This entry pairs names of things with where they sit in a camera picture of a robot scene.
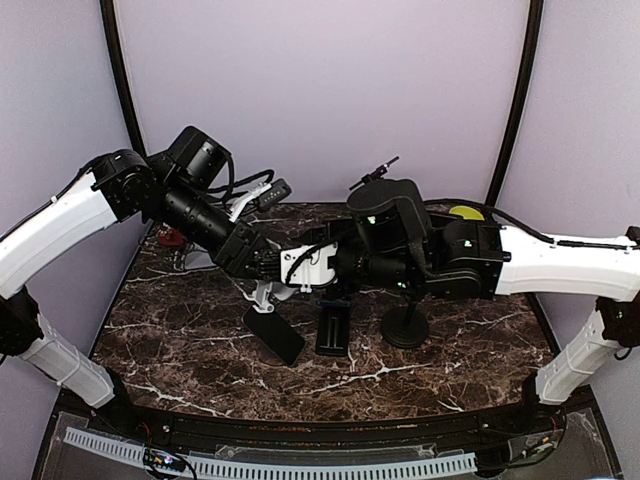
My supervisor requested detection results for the black phone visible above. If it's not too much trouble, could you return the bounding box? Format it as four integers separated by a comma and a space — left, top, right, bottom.
243, 307, 306, 367

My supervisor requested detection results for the grey small phone stand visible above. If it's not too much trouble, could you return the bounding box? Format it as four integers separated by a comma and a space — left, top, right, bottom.
243, 280, 297, 314

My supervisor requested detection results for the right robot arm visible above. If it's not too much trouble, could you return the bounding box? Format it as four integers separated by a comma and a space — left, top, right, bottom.
278, 179, 639, 434

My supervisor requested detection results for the white folding phone stand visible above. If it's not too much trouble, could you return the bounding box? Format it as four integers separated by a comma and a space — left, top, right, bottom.
173, 246, 217, 272

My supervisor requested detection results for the black front tripod phone stand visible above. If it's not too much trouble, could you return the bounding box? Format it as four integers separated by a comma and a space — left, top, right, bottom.
380, 295, 429, 350

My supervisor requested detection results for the black rear gooseneck phone stand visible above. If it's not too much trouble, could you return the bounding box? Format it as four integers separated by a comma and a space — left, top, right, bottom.
349, 156, 400, 191

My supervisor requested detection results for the red patterned round plate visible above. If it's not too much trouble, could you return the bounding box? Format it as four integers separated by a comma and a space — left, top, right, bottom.
156, 228, 187, 249

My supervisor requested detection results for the lime green plastic bowl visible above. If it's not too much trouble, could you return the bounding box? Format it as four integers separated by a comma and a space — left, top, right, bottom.
448, 205, 485, 221

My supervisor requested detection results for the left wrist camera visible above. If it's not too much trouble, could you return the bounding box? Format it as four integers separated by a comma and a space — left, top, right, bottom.
257, 178, 292, 211

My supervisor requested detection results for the white cable duct strip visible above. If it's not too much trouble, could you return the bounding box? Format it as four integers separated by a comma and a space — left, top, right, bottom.
63, 427, 478, 479

